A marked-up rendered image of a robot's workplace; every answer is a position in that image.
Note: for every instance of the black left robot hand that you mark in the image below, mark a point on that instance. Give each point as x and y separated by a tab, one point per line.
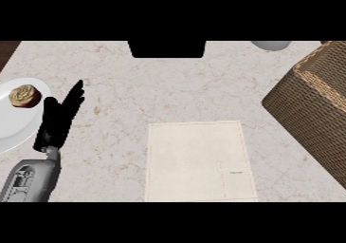
58	117

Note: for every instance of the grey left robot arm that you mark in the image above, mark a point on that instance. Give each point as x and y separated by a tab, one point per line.
33	180

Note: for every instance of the cream fabric placemat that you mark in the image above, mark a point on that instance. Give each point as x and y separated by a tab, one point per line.
198	161

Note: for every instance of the brown wicker basket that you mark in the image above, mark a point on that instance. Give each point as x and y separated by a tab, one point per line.
315	117

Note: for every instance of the cupcake with cream swirl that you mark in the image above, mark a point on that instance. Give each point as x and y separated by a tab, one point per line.
24	96

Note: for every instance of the white plate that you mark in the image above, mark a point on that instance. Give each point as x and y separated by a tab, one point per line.
12	123

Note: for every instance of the dark brown wooden panel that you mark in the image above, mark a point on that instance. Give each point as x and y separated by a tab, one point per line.
2	53

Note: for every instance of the black appliance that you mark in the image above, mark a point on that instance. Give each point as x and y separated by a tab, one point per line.
167	49

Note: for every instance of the grey round object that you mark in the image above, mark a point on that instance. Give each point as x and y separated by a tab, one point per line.
271	45

